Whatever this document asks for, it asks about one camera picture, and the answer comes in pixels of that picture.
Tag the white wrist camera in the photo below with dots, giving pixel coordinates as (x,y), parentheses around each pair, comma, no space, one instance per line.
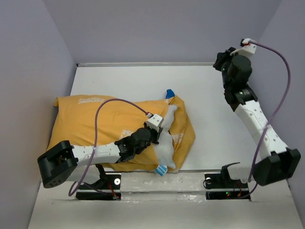
(154,122)
(247,49)

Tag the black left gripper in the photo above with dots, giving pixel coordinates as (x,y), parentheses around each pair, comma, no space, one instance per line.
(154,132)

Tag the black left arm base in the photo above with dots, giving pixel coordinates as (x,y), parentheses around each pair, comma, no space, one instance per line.
(106,188)

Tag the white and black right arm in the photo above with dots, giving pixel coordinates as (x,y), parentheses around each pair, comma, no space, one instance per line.
(273,159)

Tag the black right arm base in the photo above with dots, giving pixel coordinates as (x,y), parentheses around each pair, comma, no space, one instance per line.
(219,186)

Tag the yellow pillowcase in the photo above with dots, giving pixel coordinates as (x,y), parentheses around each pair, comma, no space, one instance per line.
(85,120)

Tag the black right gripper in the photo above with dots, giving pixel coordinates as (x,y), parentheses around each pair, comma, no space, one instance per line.
(221,57)

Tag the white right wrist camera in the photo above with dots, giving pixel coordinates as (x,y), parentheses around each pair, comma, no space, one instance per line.
(247,49)

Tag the white front board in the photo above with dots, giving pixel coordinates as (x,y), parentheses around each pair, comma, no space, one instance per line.
(174,201)

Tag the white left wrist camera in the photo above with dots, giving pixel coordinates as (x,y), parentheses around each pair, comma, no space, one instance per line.
(154,122)

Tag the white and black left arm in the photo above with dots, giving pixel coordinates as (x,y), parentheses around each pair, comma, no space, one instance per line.
(58,163)

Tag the white pillow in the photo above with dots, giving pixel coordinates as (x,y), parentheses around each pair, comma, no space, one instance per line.
(164,150)

